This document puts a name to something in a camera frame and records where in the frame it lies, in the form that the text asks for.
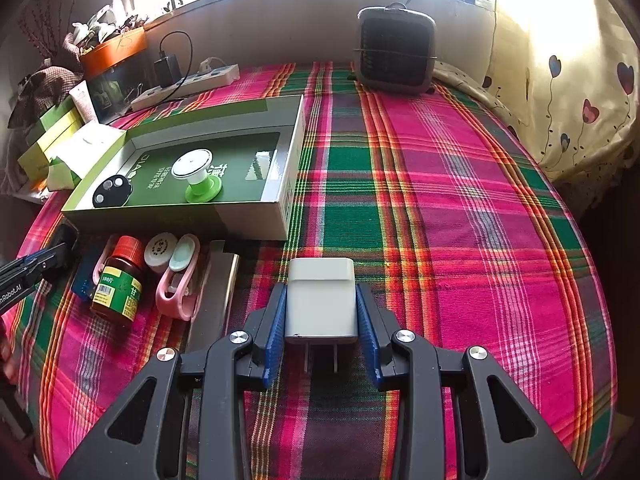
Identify black round disc gadget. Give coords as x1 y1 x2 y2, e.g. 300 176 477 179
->
92 174 132 208

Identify white power strip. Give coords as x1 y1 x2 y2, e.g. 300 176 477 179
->
130 64 240 112

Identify green white spool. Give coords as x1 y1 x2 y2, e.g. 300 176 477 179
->
171 148 222 204

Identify pink clip small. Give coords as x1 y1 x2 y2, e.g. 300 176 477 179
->
92 234 119 286

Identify orange black planter box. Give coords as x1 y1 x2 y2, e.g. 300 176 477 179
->
79 27 151 124

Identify black charger with cable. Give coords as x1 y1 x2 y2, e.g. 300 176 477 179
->
153 30 194 104

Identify blue usb dongle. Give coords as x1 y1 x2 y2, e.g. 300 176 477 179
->
70 252 100 302

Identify plaid table cloth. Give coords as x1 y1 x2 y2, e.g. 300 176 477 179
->
2 63 617 479

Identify green cardboard tray box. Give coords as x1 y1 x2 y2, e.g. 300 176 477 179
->
60 96 306 240

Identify light green paper bag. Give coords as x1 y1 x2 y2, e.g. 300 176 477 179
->
47 157 81 192

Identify brown fabric bow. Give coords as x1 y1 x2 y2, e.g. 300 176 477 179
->
8 66 84 129

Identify grey desk fan heater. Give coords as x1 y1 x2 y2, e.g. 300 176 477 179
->
355 2 436 94

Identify white power adapter plug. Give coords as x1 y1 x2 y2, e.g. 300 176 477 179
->
284 257 358 372

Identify white round small container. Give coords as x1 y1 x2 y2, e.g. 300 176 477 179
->
143 232 178 274

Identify black rectangular device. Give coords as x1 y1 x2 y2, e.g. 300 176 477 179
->
43 221 79 284

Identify heart pattern curtain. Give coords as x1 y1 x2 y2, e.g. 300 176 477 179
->
436 0 639 185

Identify white paper sheet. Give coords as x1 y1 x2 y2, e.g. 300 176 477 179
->
49 122 126 179

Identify brown bottle red cap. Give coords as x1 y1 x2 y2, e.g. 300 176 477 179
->
91 235 144 327

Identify yellow green boxes stack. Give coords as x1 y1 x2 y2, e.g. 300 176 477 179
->
17 96 84 183

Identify pink clip mint button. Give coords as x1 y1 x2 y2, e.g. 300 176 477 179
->
155 234 201 321

